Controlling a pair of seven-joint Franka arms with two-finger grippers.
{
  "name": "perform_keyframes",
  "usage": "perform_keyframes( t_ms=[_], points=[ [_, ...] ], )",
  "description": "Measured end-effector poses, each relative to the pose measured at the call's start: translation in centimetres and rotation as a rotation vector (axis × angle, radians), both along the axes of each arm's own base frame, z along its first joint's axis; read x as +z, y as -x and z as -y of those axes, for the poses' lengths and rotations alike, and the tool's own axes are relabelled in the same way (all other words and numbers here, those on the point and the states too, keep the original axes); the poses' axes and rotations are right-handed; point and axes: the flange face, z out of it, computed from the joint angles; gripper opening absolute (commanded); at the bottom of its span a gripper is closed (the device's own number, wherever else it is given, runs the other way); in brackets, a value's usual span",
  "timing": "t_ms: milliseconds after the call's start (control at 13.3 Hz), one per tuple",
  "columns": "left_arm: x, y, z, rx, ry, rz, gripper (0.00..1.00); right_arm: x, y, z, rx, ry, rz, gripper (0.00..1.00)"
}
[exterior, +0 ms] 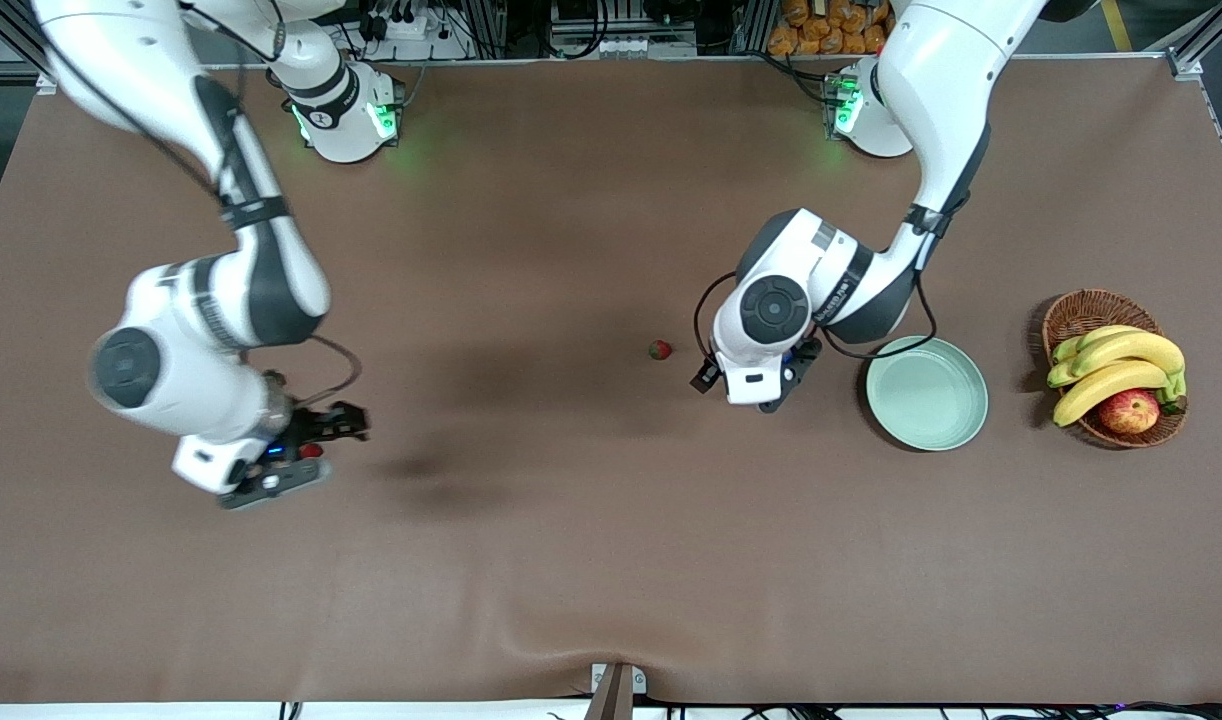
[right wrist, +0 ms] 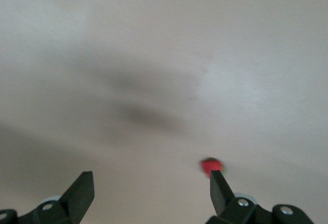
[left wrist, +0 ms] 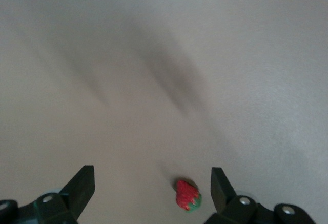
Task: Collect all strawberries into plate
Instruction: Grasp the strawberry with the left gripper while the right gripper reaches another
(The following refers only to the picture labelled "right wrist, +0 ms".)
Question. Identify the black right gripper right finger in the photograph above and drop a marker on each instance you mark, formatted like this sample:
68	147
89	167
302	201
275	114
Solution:
220	195

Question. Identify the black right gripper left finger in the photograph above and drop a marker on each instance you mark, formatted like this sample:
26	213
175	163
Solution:
77	198

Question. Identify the red plastic strawberry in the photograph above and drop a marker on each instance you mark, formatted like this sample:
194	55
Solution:
210	165

